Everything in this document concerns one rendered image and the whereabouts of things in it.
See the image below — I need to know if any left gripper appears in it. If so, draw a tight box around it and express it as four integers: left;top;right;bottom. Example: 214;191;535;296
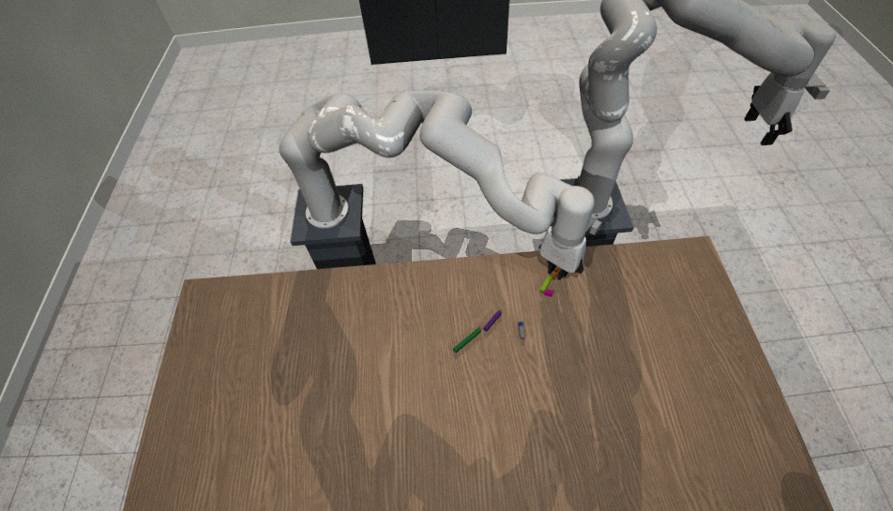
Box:
744;73;805;145

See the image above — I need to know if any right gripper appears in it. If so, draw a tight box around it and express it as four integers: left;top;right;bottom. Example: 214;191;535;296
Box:
538;226;586;280

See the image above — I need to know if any purple rod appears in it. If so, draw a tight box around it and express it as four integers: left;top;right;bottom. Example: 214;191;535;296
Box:
483;310;502;332

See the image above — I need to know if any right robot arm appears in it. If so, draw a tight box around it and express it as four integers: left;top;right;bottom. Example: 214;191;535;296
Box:
279;91;601;247

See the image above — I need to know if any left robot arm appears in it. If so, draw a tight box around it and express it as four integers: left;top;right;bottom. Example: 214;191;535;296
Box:
578;0;836;219

